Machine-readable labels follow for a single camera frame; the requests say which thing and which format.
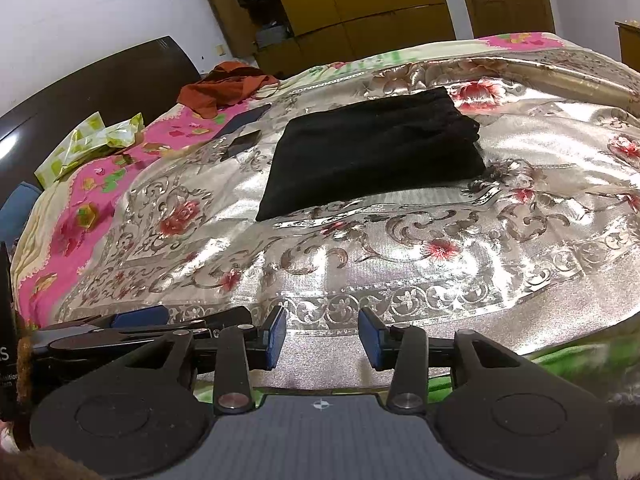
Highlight green patterned pillow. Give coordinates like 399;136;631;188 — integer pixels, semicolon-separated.
35;112;144;190

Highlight black phone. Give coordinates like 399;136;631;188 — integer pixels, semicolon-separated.
220;130;260;162

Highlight wooden desk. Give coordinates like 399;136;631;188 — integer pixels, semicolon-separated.
616;21;640;72

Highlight blue folded cloth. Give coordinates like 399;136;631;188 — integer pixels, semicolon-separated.
0;182;41;249

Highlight black pants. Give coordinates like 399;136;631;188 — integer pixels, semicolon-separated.
256;87;485;221

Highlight dark wooden headboard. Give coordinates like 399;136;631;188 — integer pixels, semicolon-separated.
0;36;200;200

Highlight floral silver bedspread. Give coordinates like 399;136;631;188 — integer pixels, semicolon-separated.
53;47;639;389

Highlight rust red garment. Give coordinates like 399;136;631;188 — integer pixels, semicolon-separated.
177;61;279;119

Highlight pink floral blanket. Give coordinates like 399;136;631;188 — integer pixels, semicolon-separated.
11;32;567;327

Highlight yellow wooden wardrobe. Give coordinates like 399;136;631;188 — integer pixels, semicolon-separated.
209;0;454;76

